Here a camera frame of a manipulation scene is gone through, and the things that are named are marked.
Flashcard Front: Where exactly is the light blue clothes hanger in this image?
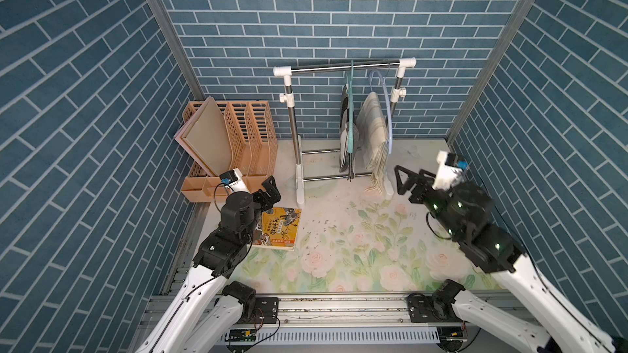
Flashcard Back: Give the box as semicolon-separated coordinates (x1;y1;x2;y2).
368;70;393;155

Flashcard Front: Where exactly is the white and steel clothes rack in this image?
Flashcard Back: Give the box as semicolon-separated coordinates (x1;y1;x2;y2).
272;58;417;208

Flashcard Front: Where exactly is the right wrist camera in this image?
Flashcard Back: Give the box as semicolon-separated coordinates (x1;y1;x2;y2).
432;150;469;191

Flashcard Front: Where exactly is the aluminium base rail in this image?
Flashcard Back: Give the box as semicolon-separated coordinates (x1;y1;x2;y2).
127;293;560;353

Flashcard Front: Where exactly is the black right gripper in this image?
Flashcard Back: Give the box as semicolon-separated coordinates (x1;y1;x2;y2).
392;162;461;236

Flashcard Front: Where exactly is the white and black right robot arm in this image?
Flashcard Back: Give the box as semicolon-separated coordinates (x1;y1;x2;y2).
394;166;627;352

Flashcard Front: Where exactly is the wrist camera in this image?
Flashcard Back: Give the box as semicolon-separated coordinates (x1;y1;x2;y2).
219;168;250;193
432;150;469;191

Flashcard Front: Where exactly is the teal green clothes hanger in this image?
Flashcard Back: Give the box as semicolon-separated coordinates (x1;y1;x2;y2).
347;60;355;155

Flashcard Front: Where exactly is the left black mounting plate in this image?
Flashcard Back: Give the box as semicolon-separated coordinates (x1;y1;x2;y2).
237;297;280;326

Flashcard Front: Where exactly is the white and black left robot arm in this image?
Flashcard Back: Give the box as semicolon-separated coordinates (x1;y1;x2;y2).
137;176;281;352

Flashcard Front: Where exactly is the plaid cream blue scarf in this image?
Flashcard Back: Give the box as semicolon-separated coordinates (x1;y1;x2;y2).
357;92;389;193

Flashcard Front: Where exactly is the black mounting plate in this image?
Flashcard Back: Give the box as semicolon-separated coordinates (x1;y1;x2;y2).
237;297;280;326
406;293;463;324

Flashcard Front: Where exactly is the yellow illustrated book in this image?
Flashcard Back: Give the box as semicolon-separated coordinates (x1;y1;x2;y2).
253;207;302;251

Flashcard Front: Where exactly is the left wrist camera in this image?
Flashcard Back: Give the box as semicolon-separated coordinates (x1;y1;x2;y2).
219;168;250;193

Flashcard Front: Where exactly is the green circuit board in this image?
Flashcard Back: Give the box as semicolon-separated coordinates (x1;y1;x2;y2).
226;329;257;345

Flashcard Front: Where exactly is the beige folder board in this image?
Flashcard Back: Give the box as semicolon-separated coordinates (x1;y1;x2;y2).
174;97;232;177

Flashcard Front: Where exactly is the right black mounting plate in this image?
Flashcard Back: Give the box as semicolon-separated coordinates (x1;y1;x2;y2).
406;293;463;324

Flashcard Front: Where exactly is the black grey checkered mat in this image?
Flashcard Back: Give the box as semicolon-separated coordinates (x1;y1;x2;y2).
339;84;358;181

